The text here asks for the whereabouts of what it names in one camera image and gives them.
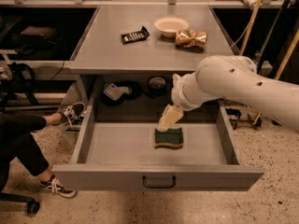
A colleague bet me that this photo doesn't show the gold crumpled chip bag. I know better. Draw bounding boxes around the gold crumpled chip bag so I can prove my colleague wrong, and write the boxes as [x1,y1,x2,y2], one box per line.
[175,30,207,49]

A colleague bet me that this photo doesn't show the wooden stick frame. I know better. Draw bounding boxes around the wooden stick frame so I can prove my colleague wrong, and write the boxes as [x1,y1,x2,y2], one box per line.
[237,0,299,126]

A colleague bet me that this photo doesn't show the black white sneaker near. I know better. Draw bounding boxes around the black white sneaker near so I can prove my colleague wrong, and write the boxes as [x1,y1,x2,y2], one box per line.
[39,177,77,199]

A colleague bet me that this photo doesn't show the grey cabinet counter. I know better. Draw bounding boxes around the grey cabinet counter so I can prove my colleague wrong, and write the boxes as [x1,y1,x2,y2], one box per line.
[71,4,233,122]

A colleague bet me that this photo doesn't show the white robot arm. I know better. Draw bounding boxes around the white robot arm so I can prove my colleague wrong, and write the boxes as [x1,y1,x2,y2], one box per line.
[158,55,299,132]

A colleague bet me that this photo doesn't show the black white sneaker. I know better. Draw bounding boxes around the black white sneaker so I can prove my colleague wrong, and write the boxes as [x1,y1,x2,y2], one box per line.
[61,102,86,125]
[39,177,77,199]

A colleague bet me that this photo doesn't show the black drawer handle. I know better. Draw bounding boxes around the black drawer handle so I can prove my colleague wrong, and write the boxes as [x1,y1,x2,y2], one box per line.
[142,176,177,189]

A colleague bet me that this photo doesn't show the black tape roll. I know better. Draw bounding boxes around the black tape roll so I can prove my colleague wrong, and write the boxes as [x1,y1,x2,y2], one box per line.
[148,77,167,96]

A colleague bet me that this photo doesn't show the black office chair base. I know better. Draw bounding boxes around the black office chair base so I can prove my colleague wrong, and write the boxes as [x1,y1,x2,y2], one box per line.
[0,192,40,215]

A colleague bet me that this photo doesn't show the black white sneaker far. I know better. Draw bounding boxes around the black white sneaker far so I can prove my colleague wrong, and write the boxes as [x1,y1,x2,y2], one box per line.
[61,102,86,125]

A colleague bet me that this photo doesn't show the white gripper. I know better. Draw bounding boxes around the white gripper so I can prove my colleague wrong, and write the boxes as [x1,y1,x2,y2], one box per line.
[158,73,206,132]

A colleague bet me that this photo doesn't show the white paper bowl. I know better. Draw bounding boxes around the white paper bowl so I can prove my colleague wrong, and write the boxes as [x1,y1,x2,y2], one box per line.
[154,17,189,38]

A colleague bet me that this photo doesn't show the person leg black trousers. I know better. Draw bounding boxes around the person leg black trousers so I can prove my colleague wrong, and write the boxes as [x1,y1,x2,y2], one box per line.
[0,113,62,182]

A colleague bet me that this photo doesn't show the green yellow sponge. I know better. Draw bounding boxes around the green yellow sponge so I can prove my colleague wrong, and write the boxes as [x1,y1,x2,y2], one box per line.
[154,128,184,149]

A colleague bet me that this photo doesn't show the black backpack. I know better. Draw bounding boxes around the black backpack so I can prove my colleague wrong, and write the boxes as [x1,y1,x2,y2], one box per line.
[8,63,36,93]

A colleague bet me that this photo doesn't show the grey open drawer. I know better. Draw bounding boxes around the grey open drawer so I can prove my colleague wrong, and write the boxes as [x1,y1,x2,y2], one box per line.
[51,77,265,192]

